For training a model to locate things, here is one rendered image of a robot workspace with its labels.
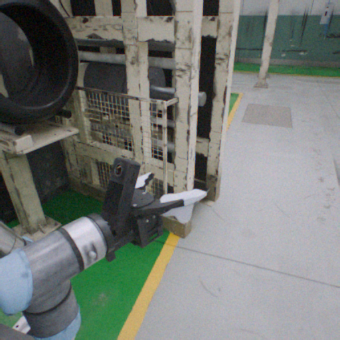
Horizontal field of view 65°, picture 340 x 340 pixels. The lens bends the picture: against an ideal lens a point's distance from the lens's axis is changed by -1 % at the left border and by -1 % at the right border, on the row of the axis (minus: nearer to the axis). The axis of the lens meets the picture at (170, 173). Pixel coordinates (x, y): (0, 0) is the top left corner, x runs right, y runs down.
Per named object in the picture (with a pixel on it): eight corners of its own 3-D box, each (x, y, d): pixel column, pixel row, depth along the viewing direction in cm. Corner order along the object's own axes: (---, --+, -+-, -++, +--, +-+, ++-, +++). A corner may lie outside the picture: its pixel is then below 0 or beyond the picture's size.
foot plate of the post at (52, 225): (7, 232, 195) (6, 228, 193) (40, 212, 214) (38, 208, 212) (30, 247, 182) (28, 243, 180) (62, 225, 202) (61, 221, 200)
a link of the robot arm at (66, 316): (62, 289, 53) (49, 250, 48) (91, 329, 47) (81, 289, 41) (20, 316, 49) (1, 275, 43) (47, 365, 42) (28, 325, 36)
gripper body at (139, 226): (141, 218, 57) (91, 249, 49) (135, 182, 53) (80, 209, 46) (167, 233, 51) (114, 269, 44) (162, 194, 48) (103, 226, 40)
